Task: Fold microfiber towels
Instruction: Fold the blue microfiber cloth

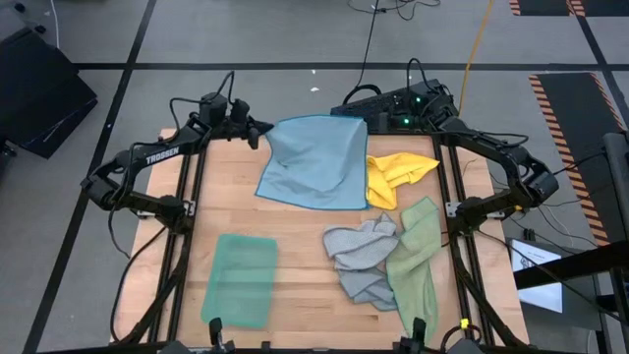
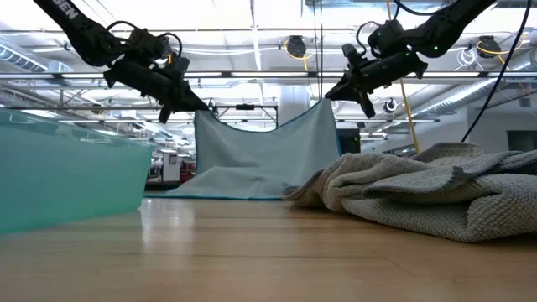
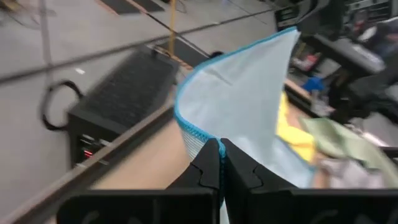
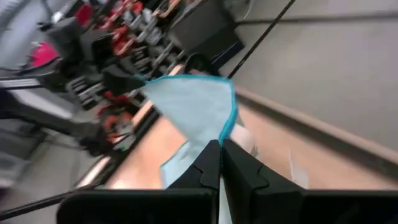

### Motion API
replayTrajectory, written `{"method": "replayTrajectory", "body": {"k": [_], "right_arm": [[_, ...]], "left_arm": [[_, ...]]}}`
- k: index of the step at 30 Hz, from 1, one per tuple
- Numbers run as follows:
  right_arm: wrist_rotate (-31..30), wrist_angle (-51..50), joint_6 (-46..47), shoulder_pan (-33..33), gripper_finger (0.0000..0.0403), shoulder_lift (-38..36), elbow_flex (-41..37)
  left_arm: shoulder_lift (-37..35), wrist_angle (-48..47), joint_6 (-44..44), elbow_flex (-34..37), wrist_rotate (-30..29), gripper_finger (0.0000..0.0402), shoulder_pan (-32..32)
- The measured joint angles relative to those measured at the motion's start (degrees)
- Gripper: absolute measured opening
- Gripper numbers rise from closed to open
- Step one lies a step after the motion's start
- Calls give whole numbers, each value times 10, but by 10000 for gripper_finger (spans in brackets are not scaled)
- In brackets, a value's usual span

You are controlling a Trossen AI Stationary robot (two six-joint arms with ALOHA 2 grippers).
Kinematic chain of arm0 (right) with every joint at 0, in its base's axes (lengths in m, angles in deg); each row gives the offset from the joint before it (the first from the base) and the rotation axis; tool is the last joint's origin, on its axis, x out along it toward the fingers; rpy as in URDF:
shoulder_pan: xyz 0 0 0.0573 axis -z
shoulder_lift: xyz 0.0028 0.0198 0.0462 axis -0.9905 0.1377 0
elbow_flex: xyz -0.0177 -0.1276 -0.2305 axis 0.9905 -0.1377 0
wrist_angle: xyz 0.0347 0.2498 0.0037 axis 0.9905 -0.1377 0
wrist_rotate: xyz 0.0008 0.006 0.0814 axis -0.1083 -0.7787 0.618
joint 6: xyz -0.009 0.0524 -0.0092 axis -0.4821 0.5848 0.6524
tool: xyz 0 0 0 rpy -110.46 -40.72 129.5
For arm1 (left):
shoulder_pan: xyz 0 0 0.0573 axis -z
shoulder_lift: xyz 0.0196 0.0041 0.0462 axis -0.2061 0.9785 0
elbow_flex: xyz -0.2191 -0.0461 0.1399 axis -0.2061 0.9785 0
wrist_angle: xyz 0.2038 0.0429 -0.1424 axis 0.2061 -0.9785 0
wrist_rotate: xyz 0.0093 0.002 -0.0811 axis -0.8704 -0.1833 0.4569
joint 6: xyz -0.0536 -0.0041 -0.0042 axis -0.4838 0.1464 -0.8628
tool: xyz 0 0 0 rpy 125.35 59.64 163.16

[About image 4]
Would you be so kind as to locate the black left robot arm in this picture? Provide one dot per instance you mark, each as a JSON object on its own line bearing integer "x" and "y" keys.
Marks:
{"x": 46, "y": 115}

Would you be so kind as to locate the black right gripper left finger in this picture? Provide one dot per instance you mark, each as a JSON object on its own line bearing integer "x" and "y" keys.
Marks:
{"x": 205, "y": 174}

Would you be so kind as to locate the light blue microfiber towel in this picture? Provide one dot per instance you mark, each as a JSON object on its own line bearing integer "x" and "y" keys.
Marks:
{"x": 192, "y": 105}

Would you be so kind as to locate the storage rack with red items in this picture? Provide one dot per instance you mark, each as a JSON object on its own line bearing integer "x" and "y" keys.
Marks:
{"x": 146, "y": 34}

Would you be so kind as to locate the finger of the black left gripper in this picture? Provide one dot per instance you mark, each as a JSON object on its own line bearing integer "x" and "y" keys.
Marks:
{"x": 121, "y": 81}

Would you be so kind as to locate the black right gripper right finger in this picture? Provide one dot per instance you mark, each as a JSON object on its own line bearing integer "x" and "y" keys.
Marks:
{"x": 245, "y": 174}

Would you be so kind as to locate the large black case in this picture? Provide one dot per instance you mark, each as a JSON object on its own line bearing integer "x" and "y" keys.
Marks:
{"x": 205, "y": 34}

